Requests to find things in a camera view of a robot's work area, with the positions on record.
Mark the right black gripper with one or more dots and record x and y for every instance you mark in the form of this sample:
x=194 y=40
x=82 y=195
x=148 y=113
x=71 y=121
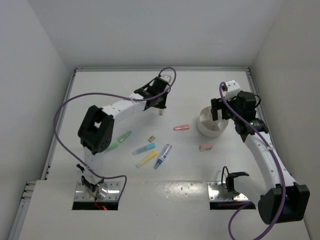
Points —
x=217 y=104

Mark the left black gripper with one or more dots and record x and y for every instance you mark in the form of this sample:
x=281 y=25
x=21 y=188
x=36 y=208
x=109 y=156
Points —
x=161 y=105

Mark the white round divided container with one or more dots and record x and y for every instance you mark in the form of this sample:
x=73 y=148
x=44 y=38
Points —
x=209 y=127

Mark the pink highlighter pen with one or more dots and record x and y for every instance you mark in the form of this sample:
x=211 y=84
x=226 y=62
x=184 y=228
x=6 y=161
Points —
x=182 y=127

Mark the small yellow eraser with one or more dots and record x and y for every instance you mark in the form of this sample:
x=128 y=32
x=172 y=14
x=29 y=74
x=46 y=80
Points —
x=151 y=138

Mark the blue highlighter pen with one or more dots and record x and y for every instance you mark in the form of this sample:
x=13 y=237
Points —
x=143 y=149

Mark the green highlighter pen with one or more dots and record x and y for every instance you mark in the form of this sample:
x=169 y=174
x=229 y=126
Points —
x=119 y=140

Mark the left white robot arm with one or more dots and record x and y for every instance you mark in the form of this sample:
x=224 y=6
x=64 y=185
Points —
x=96 y=129

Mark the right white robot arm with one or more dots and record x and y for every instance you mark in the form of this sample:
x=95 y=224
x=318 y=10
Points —
x=281 y=198

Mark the clear glue stick blue cap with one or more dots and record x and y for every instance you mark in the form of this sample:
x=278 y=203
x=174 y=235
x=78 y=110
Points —
x=163 y=155

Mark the pink eraser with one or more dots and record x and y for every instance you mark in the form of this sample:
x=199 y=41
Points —
x=206 y=147

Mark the yellow highlighter pen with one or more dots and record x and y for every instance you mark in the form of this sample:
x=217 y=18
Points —
x=146 y=159

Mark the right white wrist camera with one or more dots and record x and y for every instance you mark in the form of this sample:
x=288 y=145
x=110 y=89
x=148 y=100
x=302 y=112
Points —
x=230 y=89

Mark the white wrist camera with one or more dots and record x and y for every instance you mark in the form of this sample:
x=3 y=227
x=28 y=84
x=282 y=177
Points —
x=166 y=78
x=230 y=89

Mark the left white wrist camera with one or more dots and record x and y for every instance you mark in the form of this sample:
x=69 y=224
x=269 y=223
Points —
x=166 y=78

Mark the aluminium frame rail right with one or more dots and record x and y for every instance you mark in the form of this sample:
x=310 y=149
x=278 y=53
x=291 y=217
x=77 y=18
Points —
x=260 y=109

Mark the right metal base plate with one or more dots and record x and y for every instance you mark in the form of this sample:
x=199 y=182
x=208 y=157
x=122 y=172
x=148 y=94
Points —
x=217 y=193

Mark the metal base plate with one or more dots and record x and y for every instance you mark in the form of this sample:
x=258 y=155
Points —
x=109 y=191
x=217 y=193

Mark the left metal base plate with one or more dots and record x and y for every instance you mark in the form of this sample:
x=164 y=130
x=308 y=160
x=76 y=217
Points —
x=109 y=191

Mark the aluminium frame rail left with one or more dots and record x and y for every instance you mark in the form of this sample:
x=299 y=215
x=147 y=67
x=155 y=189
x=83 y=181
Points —
x=60 y=117

